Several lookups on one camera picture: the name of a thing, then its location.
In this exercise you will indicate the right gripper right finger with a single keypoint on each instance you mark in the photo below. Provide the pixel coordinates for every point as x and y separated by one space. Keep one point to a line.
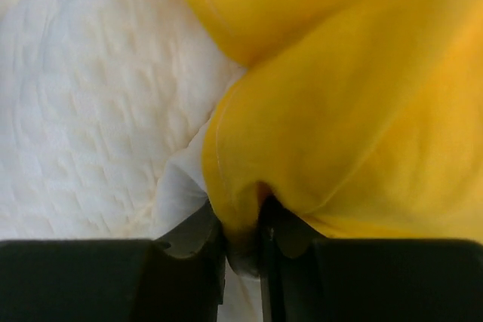
306 276

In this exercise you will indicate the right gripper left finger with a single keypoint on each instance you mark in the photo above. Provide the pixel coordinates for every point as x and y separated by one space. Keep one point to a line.
177 277

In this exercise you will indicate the yellow pillowcase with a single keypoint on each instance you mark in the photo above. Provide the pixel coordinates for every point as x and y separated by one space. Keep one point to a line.
362 117

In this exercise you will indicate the cream pillow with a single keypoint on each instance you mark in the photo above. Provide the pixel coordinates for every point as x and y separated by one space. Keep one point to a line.
96 96

